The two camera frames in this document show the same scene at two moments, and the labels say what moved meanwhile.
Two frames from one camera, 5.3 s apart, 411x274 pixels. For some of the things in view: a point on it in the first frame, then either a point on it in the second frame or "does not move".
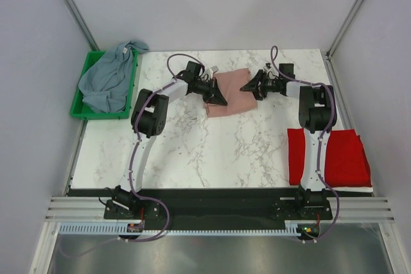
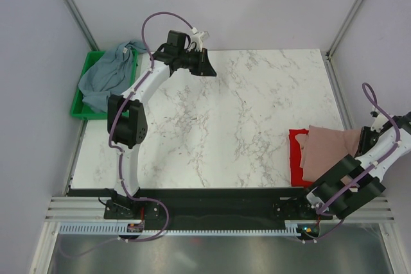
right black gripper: (258, 92) -> (366, 133)
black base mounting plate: (218, 206) does not move
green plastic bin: (80, 109) does not move
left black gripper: (214, 95) -> (204, 67)
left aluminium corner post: (71, 7) does not move
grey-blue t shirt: (105, 85) does not move
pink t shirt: (237, 101) -> (322, 147)
